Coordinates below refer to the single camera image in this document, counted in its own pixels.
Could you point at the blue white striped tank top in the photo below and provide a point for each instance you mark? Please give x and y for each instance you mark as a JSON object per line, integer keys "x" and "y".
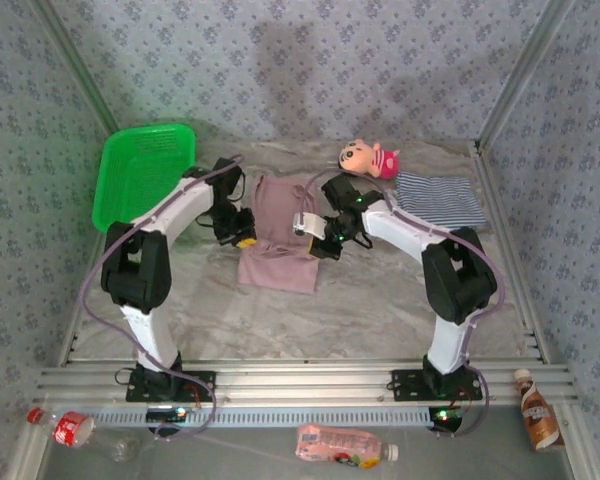
{"x": 440, "y": 197}

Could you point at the aluminium table side rail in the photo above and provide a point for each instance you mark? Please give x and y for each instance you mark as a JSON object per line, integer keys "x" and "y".
{"x": 72, "y": 340}
{"x": 502, "y": 225}

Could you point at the aluminium frame post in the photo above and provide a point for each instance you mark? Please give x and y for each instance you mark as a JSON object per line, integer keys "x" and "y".
{"x": 60, "y": 35}
{"x": 542, "y": 35}

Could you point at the green plastic basket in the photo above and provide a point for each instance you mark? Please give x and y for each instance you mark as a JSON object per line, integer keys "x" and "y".
{"x": 140, "y": 175}

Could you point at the pink label drink bottle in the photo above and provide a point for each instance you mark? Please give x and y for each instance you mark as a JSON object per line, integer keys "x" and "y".
{"x": 330, "y": 442}

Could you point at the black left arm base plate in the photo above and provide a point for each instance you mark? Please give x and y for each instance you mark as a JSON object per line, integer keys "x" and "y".
{"x": 202, "y": 385}

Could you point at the brown coffee drink bottle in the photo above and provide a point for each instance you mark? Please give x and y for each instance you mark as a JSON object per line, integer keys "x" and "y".
{"x": 540, "y": 415}

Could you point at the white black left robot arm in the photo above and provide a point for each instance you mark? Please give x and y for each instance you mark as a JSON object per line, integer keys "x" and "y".
{"x": 152, "y": 340}

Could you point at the clear bottle red label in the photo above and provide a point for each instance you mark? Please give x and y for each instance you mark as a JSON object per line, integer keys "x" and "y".
{"x": 72, "y": 429}

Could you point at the mauve tank top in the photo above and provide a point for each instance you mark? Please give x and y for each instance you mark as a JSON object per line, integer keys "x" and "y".
{"x": 280, "y": 270}

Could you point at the small controller board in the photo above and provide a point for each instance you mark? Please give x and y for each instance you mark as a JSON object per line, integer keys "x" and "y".
{"x": 165, "y": 415}
{"x": 447, "y": 417}

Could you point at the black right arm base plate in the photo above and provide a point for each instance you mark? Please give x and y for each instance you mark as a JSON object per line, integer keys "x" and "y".
{"x": 405, "y": 387}

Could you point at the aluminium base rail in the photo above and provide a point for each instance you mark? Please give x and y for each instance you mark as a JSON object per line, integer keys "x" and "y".
{"x": 305, "y": 385}

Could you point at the plush doll pink outfit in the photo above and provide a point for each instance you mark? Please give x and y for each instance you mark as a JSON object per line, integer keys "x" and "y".
{"x": 360, "y": 157}

